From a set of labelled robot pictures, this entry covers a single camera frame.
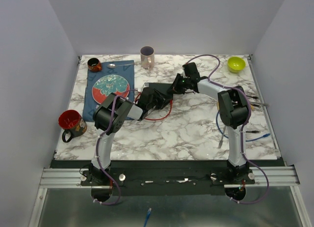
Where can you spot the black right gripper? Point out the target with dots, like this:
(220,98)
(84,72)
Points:
(174,87)

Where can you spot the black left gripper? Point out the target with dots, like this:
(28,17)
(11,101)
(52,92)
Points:
(160,98)

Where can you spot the black network switch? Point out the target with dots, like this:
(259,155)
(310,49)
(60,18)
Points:
(161,88)

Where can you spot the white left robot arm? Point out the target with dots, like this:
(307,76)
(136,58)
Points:
(115,109)

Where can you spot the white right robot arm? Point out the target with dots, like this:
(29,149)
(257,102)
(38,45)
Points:
(234,107)

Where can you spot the blue placemat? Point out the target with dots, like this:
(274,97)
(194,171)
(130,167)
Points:
(125,71)

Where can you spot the pink ceramic mug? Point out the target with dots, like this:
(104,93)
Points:
(147,55)

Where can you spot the red and teal plate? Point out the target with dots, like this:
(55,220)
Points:
(106,85)

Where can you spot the lime green bowl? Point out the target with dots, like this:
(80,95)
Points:
(236,64)

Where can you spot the metal spoon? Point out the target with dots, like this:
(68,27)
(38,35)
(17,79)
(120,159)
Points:
(113,66)

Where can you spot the small brown orange cup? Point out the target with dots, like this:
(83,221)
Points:
(94,65)

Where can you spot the red black patterned mug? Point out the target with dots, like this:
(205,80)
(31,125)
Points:
(73,125)

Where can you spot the black mounting base bar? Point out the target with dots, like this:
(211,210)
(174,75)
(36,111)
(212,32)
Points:
(166,178)

